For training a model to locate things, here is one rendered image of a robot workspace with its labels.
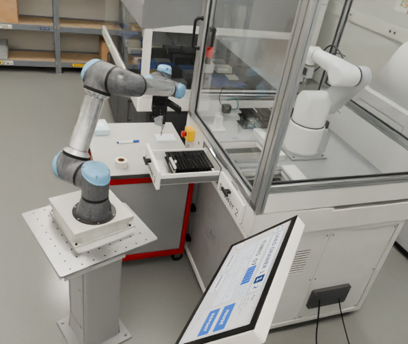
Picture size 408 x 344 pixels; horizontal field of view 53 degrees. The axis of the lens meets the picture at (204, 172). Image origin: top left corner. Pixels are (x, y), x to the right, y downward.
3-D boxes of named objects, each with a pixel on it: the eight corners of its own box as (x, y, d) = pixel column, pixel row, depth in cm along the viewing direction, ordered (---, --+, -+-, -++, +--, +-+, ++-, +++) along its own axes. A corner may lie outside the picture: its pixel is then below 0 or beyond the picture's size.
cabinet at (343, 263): (220, 349, 228) (249, 241, 186) (172, 228, 308) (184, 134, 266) (358, 318, 261) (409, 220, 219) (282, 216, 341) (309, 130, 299)
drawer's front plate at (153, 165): (155, 190, 206) (157, 171, 200) (144, 160, 228) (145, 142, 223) (159, 190, 207) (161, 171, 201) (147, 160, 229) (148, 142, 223)
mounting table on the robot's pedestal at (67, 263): (61, 297, 165) (60, 277, 159) (23, 233, 192) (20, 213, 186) (156, 257, 191) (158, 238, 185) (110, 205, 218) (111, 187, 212)
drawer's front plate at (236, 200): (238, 224, 193) (242, 205, 187) (216, 188, 215) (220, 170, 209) (241, 224, 193) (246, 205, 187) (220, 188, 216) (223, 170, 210)
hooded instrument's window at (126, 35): (138, 96, 280) (142, 28, 256) (104, 26, 418) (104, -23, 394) (284, 97, 319) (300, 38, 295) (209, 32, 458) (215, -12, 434)
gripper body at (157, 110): (151, 110, 230) (152, 90, 223) (166, 111, 231) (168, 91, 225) (151, 117, 223) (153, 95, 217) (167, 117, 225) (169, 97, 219)
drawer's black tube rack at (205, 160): (172, 179, 213) (173, 169, 209) (164, 162, 226) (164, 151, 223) (212, 177, 221) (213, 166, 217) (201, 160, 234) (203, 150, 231)
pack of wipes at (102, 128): (110, 135, 259) (110, 129, 256) (95, 136, 255) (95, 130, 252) (105, 124, 270) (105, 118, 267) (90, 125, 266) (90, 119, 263)
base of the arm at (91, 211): (88, 226, 174) (89, 207, 169) (69, 207, 182) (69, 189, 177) (118, 214, 184) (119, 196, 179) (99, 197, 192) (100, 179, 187)
